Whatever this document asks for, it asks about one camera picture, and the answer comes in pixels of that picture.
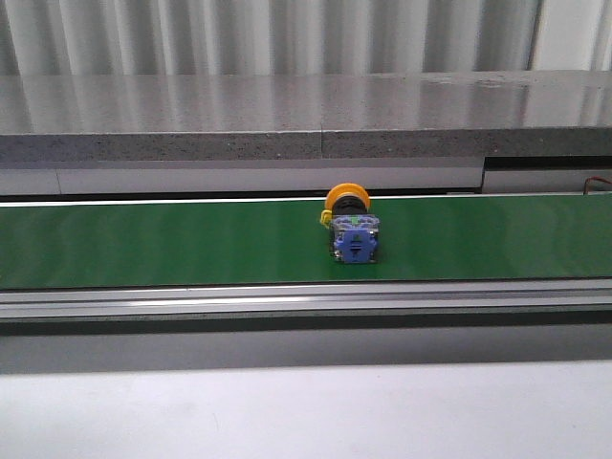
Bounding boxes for grey stone counter ledge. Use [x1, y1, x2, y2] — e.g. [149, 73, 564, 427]
[1, 71, 611, 164]

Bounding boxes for white pleated curtain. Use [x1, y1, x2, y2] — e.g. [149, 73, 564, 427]
[1, 1, 611, 76]

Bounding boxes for red and black wires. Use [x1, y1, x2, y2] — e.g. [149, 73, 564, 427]
[579, 176, 612, 196]

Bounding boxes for green conveyor belt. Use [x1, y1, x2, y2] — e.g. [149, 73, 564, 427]
[1, 194, 611, 290]

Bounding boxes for yellow mushroom push button switch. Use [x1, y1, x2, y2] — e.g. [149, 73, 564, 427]
[319, 183, 380, 264]

